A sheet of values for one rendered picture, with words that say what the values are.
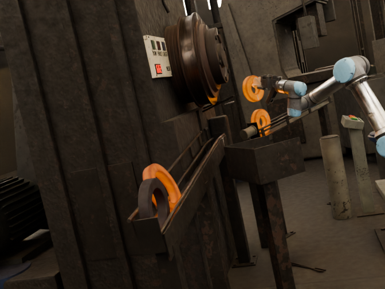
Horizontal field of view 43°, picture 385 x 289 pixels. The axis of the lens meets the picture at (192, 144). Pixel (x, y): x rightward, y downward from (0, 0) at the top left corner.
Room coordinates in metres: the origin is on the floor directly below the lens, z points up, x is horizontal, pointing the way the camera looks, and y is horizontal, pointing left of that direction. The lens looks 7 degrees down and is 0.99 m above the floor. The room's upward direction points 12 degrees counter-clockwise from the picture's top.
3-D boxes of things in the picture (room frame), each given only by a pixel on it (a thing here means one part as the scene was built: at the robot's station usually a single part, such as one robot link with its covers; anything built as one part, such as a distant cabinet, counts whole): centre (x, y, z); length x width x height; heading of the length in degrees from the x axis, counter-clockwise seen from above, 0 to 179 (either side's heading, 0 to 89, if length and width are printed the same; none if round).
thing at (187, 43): (2.49, -0.12, 1.11); 0.47 x 0.06 x 0.47; 166
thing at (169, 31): (2.51, -0.04, 1.11); 0.47 x 0.10 x 0.47; 166
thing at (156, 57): (2.19, 0.07, 1.15); 0.26 x 0.02 x 0.18; 166
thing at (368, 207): (2.97, -1.00, 0.31); 0.24 x 0.16 x 0.62; 166
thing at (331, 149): (2.97, -0.84, 0.26); 0.12 x 0.12 x 0.52
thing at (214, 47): (2.47, -0.22, 1.11); 0.28 x 0.06 x 0.28; 166
